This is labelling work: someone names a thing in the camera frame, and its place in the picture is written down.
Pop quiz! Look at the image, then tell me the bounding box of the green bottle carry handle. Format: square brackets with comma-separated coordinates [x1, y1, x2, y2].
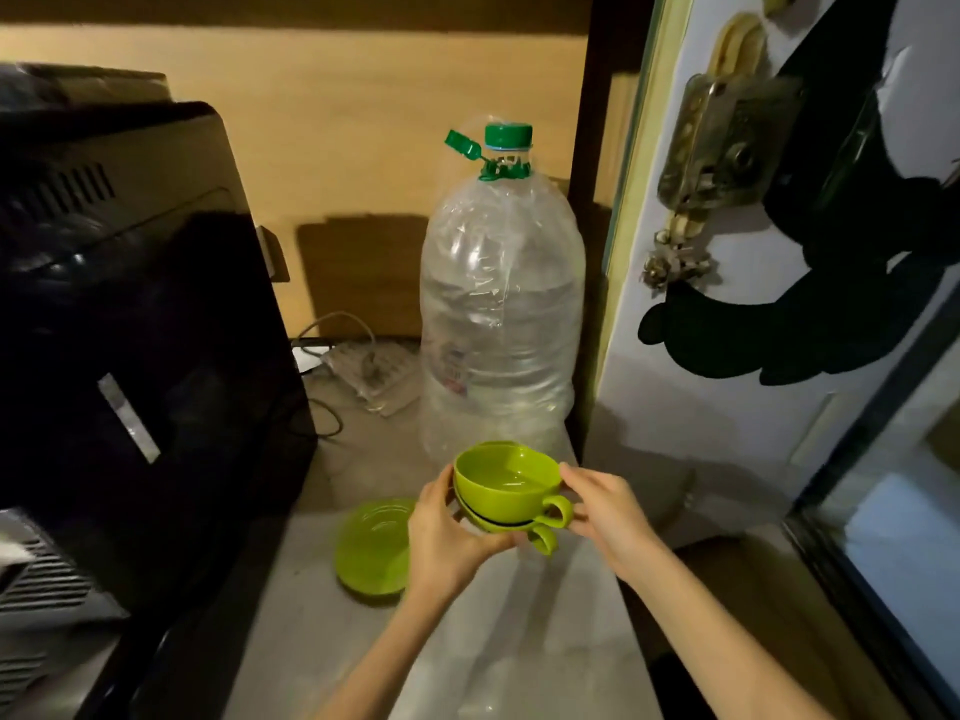
[444, 129, 533, 182]

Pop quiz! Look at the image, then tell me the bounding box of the person's left forearm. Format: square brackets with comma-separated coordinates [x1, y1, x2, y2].
[311, 586, 451, 720]

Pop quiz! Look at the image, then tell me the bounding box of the brass door lock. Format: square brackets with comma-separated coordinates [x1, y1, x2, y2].
[657, 70, 804, 213]

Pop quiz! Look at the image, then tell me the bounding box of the green plastic cup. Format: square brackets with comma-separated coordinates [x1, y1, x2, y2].
[454, 496, 561, 558]
[452, 441, 576, 530]

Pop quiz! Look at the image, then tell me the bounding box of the green bottle cap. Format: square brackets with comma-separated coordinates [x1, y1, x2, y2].
[483, 122, 534, 152]

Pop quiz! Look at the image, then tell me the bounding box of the black hanging cloth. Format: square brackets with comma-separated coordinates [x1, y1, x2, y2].
[637, 0, 960, 388]

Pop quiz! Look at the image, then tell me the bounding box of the white door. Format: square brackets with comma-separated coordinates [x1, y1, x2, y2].
[581, 0, 960, 554]

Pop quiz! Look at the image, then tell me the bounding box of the silver vented appliance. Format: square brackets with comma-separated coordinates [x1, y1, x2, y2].
[0, 508, 133, 720]

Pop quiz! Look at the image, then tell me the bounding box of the person's right hand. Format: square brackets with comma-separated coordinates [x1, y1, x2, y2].
[558, 463, 663, 587]

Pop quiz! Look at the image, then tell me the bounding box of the black cable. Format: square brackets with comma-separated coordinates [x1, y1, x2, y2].
[303, 397, 345, 441]

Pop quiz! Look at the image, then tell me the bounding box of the person's left hand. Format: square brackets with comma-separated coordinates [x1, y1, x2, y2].
[403, 464, 520, 607]

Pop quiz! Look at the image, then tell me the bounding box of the white power strip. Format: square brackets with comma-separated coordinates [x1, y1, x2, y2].
[321, 338, 423, 418]

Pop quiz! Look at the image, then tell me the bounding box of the bunch of keys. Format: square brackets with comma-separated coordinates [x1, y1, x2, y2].
[640, 209, 714, 295]

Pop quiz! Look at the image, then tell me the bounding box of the black glossy appliance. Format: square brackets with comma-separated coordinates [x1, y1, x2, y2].
[0, 62, 318, 617]

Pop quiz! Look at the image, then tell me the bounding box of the person's right forearm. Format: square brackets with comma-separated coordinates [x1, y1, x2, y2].
[619, 553, 837, 720]

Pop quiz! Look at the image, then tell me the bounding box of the white cable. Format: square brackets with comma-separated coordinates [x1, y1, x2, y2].
[295, 311, 378, 362]

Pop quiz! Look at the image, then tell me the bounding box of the green plastic saucer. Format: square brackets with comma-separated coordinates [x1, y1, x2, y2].
[333, 499, 418, 601]

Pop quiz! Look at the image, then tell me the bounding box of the grey tape strip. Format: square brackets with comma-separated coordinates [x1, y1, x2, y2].
[96, 372, 163, 466]

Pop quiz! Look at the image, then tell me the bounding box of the black framed glass door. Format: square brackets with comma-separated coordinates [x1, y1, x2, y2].
[782, 288, 960, 720]

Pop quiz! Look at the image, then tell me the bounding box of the large clear water bottle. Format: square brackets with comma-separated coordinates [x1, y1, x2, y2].
[417, 123, 588, 470]

